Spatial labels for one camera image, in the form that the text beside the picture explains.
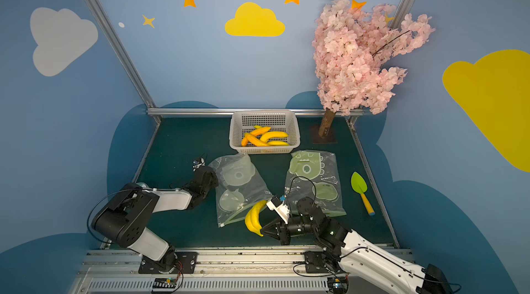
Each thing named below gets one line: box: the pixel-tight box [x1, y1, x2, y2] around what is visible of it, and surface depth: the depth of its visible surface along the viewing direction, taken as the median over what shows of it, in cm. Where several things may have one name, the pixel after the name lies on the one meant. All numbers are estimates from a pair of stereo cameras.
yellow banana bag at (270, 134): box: [260, 131, 289, 143], surface depth 110 cm
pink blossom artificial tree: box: [311, 0, 436, 139], surface depth 72 cm
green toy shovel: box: [350, 171, 376, 217], surface depth 98 cm
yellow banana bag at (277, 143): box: [267, 140, 290, 147], surface depth 107 cm
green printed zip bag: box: [285, 149, 347, 218], surface depth 98 cm
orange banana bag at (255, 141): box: [244, 132, 271, 147], surface depth 106 cm
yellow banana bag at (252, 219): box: [244, 200, 268, 237], surface depth 71 cm
